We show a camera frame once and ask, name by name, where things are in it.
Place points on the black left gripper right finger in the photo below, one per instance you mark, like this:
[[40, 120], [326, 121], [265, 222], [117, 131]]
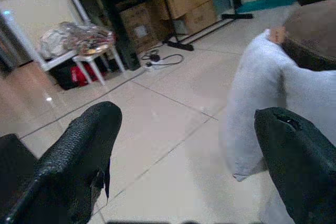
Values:
[[302, 161]]

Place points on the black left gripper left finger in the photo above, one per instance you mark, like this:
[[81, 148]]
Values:
[[71, 161]]

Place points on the red and black bag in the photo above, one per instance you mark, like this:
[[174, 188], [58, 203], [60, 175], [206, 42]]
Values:
[[74, 75]]

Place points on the crumpled white plastic bag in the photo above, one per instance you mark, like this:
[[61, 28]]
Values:
[[52, 41]]

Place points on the white low shelf table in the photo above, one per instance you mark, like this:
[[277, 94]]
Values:
[[86, 37]]

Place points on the colourful patterned cloth bundle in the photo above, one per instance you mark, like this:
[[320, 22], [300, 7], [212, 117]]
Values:
[[86, 37]]

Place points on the white power strip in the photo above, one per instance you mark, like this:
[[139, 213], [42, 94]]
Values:
[[153, 66]]

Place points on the brown cardboard box with label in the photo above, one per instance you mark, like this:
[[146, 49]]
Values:
[[137, 27]]

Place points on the black stand base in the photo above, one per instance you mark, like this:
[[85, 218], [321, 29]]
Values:
[[179, 44]]

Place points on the black metal table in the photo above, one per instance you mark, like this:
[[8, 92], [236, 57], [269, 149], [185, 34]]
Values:
[[123, 3]]

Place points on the small brown cardboard box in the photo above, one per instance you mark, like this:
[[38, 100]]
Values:
[[200, 18]]

